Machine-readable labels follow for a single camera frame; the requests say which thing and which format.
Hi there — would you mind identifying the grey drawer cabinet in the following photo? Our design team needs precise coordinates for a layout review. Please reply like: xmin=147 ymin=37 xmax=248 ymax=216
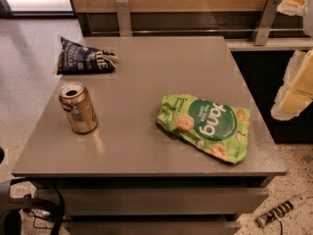
xmin=13 ymin=37 xmax=287 ymax=235

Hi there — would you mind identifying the left metal bracket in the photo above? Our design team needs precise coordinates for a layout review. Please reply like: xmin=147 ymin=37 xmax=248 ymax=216
xmin=115 ymin=0 xmax=133 ymax=37

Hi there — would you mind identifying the green rice chips bag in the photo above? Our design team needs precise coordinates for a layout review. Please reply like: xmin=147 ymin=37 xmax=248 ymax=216
xmin=156 ymin=94 xmax=250 ymax=164

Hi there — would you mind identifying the right metal bracket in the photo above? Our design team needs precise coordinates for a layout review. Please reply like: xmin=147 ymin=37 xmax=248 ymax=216
xmin=251 ymin=0 xmax=283 ymax=46

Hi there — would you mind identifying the metal bracket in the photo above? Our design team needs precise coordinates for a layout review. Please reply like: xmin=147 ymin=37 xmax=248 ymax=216
xmin=115 ymin=0 xmax=133 ymax=37
xmin=251 ymin=0 xmax=283 ymax=46

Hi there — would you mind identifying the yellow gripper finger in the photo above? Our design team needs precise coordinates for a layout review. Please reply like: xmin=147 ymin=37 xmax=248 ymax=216
xmin=277 ymin=0 xmax=309 ymax=17
xmin=271 ymin=50 xmax=313 ymax=120

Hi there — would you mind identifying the black chair base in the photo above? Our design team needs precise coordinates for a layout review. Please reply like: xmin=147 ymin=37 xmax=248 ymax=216
xmin=0 ymin=178 xmax=65 ymax=235

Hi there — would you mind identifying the white power strip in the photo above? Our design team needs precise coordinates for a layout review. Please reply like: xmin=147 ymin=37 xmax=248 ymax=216
xmin=255 ymin=195 xmax=307 ymax=228

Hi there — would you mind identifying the orange soda can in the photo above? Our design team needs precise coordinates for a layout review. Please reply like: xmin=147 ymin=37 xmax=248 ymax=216
xmin=59 ymin=82 xmax=98 ymax=134

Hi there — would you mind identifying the dark blue chip bag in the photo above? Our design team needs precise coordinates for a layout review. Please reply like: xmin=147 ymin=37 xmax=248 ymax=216
xmin=55 ymin=37 xmax=118 ymax=75

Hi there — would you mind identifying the wooden wall counter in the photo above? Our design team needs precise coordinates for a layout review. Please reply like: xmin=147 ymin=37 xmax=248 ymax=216
xmin=70 ymin=0 xmax=312 ymax=50

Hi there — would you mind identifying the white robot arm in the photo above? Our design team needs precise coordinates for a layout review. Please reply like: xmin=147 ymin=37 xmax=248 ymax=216
xmin=271 ymin=0 xmax=313 ymax=120

